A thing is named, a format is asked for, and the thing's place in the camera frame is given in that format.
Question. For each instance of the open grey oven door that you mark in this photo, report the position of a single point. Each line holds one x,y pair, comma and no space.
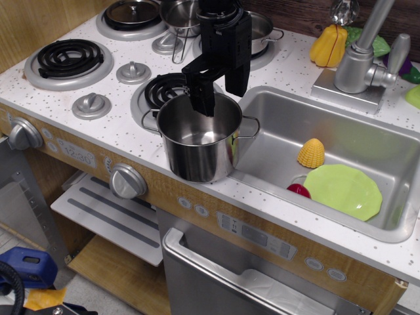
26,219

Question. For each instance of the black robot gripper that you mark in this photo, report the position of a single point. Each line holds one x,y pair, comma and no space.
225,40

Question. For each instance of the yellow toy corn piece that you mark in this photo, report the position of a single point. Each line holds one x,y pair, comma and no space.
312,154

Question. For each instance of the silver stovetop knob rear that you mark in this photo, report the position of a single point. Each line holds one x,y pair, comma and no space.
167,44

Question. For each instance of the red toy fruit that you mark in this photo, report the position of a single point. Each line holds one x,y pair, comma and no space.
299,189

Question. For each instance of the silver toy faucet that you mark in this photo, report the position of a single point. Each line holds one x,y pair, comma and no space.
359,83

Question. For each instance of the black glass pot lid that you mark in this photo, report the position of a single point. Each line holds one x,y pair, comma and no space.
128,15

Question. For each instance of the wide steel pan with handles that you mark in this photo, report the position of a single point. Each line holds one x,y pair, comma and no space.
262,27

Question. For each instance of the silver stovetop knob middle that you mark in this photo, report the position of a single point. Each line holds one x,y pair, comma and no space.
133,73

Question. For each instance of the white oven rack shelf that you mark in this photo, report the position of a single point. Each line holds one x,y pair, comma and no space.
130,224

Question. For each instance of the lime green plastic plate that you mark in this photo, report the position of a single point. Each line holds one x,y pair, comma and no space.
345,189

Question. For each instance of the silver sink basin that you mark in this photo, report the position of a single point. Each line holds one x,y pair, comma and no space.
276,124

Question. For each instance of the small steel saucepan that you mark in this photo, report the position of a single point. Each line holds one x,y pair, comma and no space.
181,19

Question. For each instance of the tall steel pot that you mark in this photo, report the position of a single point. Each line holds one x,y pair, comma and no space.
203,149

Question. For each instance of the yellow toy bell pepper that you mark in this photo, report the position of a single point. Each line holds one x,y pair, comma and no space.
327,51

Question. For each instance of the yellow tape piece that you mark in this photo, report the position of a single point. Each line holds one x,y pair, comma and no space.
39,299

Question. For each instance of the silver oven dial right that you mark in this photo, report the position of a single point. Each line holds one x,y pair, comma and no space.
126,182

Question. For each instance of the hanging steel spoon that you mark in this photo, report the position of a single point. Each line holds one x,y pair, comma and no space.
344,12

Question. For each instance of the lime green toy piece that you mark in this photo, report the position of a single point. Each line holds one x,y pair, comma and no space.
412,96

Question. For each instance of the silver stovetop knob front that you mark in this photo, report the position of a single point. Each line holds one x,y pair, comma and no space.
91,106

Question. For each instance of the silver stovetop knob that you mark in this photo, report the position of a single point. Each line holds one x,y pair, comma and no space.
91,106
133,73
167,44

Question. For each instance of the black front left coil burner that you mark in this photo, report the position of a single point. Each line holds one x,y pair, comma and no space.
68,58

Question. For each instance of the black front right coil burner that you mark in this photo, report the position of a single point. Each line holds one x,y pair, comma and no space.
163,88

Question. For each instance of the silver dishwasher door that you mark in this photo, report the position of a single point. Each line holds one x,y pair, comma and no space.
207,276

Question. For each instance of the silver oven dial left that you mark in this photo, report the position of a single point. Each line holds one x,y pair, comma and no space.
24,135

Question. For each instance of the green toy lettuce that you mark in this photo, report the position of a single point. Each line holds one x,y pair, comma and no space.
380,46

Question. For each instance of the purple toy eggplant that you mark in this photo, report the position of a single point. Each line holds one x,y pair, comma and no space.
406,67

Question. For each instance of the blue clamp tool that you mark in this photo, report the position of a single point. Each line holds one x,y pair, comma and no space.
36,268

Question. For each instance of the silver oven dial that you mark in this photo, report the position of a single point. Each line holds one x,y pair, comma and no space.
24,135
126,182

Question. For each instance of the black coil burner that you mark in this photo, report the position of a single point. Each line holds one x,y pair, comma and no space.
68,58
163,88

